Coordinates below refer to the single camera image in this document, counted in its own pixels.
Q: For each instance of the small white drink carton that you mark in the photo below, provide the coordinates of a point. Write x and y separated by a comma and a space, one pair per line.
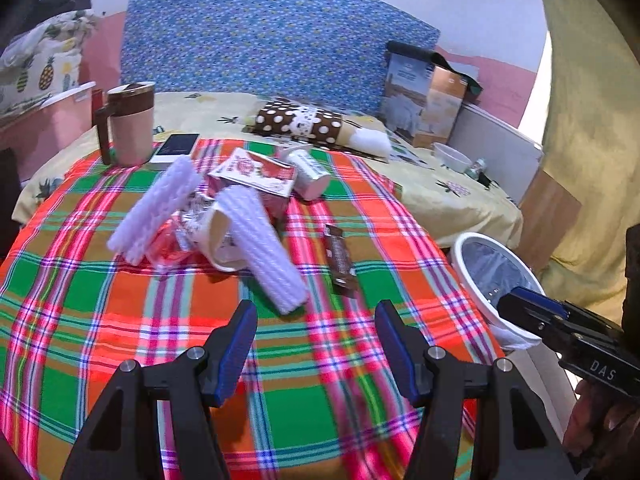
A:
310, 172

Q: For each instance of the brown polka dot pillow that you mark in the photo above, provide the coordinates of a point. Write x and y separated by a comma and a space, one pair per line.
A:
280, 120

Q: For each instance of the white board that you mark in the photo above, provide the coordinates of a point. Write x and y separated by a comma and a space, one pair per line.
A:
500, 150

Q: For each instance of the yellow pineapple print bedsheet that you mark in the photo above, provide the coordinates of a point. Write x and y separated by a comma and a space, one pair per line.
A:
450, 200

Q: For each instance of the person's right hand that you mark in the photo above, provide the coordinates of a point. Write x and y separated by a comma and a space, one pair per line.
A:
595, 425

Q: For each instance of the yellow curtain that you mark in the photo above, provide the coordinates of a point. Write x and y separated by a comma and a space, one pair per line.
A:
590, 160

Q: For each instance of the strawberry milk carton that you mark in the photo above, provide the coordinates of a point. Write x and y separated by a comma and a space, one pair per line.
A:
260, 170

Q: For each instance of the blue floral headboard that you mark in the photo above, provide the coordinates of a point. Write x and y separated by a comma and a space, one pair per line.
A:
275, 35

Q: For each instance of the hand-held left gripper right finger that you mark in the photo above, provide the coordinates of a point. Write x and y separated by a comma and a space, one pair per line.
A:
400, 355

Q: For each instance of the white smartphone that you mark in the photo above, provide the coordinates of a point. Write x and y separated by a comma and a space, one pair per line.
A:
175, 147

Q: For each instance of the white paper cup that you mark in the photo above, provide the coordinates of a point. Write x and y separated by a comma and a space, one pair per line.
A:
220, 240

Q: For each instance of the red plastic wrapper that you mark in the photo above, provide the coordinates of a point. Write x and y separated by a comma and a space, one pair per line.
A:
167, 252

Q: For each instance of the colourful plaid tablecloth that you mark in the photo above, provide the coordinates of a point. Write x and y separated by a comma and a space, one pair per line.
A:
125, 310

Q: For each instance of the white foam net sleeve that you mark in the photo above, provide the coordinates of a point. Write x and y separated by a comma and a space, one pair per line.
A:
150, 210
270, 260

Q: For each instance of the pineapple print quilt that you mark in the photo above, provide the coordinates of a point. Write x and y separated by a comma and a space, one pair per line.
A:
45, 70

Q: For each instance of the pink storage box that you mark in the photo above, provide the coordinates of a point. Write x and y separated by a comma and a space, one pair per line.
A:
45, 125

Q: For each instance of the clear bin liner bag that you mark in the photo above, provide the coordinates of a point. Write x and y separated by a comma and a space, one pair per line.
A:
495, 270

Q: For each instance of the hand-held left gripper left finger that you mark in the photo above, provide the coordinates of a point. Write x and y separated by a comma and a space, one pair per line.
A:
235, 355

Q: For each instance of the wooden cabinet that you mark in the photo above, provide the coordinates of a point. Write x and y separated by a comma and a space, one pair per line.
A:
550, 215

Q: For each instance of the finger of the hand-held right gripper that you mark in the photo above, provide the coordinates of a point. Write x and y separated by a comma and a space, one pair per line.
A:
542, 302
525, 315

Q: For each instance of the small green bottle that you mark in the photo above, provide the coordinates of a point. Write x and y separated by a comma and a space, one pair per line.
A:
476, 169

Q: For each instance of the white bowl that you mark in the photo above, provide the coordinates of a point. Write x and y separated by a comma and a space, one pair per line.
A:
450, 157

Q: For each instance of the white trash bin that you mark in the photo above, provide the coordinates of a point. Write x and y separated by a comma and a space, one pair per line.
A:
467, 270

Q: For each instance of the dark cloth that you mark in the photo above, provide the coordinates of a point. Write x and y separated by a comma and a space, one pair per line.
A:
70, 2

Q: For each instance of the brown printed paper bag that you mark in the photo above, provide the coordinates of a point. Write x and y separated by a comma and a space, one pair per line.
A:
415, 105

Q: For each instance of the brown snack bar wrapper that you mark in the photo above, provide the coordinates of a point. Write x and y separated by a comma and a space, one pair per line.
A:
340, 260

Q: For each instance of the silver foil wrapper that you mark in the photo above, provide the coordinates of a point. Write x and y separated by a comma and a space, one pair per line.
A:
192, 210

